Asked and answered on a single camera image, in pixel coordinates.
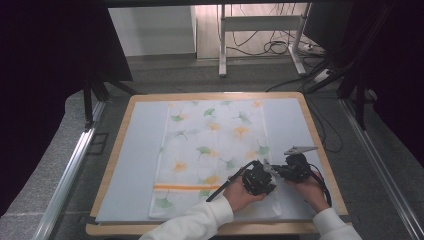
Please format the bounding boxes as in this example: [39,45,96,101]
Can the white power strip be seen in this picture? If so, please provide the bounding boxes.
[297,42,327,57]

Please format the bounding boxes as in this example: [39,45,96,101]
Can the black floor cable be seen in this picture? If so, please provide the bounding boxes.
[265,74,345,154]

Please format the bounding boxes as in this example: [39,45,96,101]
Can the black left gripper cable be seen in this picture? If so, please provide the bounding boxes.
[205,160,259,203]

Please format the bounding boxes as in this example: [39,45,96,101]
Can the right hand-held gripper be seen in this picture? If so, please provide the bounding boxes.
[271,144,319,184]

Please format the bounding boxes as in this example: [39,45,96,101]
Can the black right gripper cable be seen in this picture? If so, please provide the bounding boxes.
[304,163,333,208]

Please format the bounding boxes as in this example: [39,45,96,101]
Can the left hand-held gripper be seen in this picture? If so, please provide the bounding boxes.
[241,158,278,197]

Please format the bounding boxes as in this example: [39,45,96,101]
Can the black curtain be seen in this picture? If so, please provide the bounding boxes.
[303,0,424,168]
[0,0,134,217]

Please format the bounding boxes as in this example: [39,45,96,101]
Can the person's right hand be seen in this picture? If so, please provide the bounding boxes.
[284,173,330,215]

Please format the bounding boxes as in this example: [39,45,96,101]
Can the light grey table mat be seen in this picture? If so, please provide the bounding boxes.
[95,98,342,224]

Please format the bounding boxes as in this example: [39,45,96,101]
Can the white power adapter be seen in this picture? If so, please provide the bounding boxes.
[312,68,333,84]

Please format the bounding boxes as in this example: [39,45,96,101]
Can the white metal desk frame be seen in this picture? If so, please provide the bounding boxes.
[217,2,308,78]

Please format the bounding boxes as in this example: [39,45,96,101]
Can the wooden-edged table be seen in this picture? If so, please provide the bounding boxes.
[85,91,350,237]

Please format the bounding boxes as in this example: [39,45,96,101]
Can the white leaf-print cloth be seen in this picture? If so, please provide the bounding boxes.
[148,99,283,221]

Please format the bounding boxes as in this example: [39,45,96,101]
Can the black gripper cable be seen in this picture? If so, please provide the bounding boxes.
[205,160,259,203]
[304,163,333,208]

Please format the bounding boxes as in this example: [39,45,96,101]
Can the person's left hand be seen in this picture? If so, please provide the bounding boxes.
[222,178,268,213]

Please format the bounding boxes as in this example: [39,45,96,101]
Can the aluminium rail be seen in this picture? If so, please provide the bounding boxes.
[32,99,107,240]
[339,98,424,240]

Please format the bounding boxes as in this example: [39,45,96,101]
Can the black metal stand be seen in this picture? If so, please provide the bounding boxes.
[82,71,138,132]
[304,59,379,132]

